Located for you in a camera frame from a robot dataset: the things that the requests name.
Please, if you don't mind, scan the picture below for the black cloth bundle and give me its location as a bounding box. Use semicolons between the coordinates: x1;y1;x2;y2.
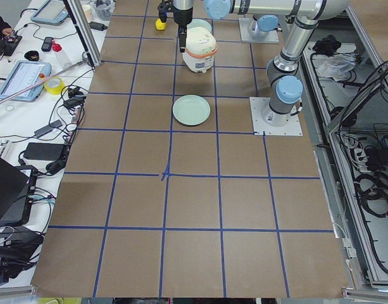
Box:
312;34;342;56

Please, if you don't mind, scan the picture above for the yellow tape roll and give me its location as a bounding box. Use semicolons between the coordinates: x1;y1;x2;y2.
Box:
44;77;65;95

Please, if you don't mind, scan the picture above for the person hand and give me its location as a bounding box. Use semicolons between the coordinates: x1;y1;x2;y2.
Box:
1;27;13;37

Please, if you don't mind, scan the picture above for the blue teach pendant front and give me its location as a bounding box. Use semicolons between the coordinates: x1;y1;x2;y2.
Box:
0;60;51;99

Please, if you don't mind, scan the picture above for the black round bowl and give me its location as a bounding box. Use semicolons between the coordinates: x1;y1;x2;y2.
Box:
24;50;40;61

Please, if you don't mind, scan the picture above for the light green plate back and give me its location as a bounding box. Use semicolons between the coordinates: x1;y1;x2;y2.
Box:
187;18;213;32

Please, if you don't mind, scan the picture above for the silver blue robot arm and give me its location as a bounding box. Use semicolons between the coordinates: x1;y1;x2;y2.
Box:
204;0;349;127

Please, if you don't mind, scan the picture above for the blue teach pendant back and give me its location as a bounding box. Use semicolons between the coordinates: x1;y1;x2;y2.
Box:
30;0;68;26

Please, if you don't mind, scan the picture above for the white power strip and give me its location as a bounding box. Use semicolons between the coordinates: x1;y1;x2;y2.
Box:
348;138;369;173

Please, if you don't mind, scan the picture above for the aluminium frame post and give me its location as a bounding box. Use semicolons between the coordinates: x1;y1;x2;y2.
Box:
63;0;101;67

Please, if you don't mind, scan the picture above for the clear plastic bottle red cap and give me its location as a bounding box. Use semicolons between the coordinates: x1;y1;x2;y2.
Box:
52;40;72;69

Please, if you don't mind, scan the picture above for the black laptop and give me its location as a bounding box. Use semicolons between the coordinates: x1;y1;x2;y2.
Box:
0;157;37;227

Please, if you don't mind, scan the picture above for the black smartphone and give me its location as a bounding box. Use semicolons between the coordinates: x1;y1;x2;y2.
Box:
41;37;54;52

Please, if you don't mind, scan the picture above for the blue teach pendant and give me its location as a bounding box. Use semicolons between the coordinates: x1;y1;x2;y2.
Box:
30;0;68;26
0;60;51;99

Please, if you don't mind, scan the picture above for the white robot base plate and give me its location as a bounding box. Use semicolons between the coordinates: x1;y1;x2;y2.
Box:
249;97;303;136

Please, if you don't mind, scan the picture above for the brown paper table mat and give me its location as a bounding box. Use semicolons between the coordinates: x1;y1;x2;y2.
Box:
32;1;349;298

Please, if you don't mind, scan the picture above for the yellow rubber duck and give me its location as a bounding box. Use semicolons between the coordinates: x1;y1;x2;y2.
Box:
155;18;166;31

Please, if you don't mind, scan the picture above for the white orange rice cooker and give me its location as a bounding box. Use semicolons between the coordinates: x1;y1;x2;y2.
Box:
182;27;218;73

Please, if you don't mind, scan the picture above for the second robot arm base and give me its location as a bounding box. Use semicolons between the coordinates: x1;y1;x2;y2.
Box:
239;15;279;44

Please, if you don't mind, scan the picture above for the light green plate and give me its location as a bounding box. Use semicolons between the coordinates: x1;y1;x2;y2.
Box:
187;18;213;32
172;95;211;126

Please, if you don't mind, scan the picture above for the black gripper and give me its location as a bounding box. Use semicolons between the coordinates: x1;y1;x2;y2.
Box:
172;0;193;53

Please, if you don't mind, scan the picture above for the white crumpled plastic bag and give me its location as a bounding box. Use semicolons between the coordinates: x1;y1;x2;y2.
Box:
316;54;356;81

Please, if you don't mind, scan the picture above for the clear plastic cup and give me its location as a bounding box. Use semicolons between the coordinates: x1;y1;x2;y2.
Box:
93;0;113;21

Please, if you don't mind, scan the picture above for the light green plate front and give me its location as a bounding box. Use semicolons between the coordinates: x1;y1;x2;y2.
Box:
172;95;211;126

